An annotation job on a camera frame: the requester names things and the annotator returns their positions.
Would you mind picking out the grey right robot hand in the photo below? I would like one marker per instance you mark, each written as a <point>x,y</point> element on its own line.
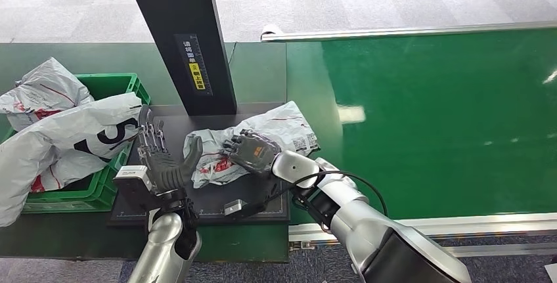
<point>254,152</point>

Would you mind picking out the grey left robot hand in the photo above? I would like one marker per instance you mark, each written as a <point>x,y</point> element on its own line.
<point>167,172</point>

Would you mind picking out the white package with QR codes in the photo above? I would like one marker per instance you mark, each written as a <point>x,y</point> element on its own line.
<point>270,126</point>

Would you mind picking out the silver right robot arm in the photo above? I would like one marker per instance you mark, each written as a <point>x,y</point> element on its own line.
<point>370,237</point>

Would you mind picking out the black weighing platform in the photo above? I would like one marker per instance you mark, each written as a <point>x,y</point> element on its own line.
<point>209,198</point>

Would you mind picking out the green plastic basket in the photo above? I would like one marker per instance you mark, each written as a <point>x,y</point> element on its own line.
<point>87,198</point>

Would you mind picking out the white package with black letters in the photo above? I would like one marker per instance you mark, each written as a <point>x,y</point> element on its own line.
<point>65,133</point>

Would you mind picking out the white package with red line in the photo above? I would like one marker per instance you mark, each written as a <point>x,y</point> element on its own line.
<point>43,85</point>

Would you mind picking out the black and yellow column label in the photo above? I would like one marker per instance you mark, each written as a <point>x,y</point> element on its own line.
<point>193,63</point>

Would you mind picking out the black scale column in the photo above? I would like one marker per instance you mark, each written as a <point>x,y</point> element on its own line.
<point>174,11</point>

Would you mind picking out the green conveyor belt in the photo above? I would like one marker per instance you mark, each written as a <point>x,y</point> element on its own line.
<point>435,98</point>

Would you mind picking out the white object at floor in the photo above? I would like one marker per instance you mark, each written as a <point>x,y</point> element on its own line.
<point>552,272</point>

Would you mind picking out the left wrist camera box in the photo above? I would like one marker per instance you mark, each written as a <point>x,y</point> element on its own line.
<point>130,185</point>

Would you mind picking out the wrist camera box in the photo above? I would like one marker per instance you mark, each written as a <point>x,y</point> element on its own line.
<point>235,207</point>
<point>130,185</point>

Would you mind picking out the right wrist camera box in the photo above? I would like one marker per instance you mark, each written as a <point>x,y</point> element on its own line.
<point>235,207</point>

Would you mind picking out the small metal frame bracket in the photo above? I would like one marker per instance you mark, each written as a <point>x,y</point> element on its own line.
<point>301,245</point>

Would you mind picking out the thin aluminium conveyor rail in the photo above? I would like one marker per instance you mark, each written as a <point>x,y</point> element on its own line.
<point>391,32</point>

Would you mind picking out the wide aluminium conveyor rail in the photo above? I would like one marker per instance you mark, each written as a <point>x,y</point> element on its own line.
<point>478,224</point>

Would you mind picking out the aluminium frame lower bar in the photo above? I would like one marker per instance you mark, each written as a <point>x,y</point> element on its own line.
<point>500,250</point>

